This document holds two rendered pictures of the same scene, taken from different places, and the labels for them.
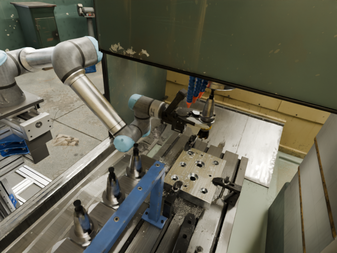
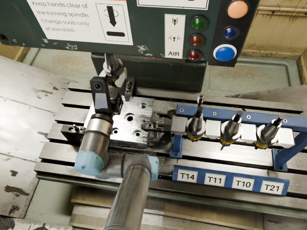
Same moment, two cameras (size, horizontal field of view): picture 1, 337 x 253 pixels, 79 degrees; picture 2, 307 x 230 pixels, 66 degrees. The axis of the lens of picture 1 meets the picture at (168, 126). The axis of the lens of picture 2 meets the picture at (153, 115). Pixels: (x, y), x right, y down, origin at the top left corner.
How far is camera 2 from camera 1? 78 cm
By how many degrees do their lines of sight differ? 65
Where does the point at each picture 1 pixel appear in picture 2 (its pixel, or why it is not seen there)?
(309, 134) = not seen: hidden behind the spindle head
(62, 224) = not seen: outside the picture
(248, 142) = (19, 92)
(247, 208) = not seen: hidden behind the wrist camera
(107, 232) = (260, 117)
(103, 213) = (248, 130)
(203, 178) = (128, 107)
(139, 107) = (105, 151)
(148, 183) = (206, 109)
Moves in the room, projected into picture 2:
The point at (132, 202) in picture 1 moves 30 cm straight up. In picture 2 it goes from (230, 113) to (261, 42)
